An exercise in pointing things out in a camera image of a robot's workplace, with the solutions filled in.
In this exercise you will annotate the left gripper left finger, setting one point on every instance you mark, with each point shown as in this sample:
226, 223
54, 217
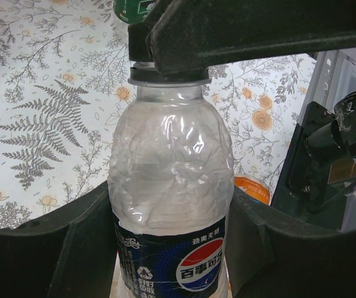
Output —
70, 252

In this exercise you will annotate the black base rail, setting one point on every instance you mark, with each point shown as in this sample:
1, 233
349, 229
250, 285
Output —
318, 178

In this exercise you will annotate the orange drink bottle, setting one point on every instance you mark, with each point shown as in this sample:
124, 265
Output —
254, 187

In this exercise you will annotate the clear green-label water bottle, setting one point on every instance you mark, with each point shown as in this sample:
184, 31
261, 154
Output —
133, 11

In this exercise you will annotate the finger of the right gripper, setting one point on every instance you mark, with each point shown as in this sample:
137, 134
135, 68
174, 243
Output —
189, 35

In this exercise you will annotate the floral table mat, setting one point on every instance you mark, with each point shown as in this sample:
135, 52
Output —
63, 86

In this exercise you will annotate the black bottle cap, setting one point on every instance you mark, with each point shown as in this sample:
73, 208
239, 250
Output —
139, 50

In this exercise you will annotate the small black-cap clear bottle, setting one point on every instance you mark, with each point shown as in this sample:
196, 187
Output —
171, 183

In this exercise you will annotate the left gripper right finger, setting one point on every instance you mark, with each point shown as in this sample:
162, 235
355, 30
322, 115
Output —
271, 254

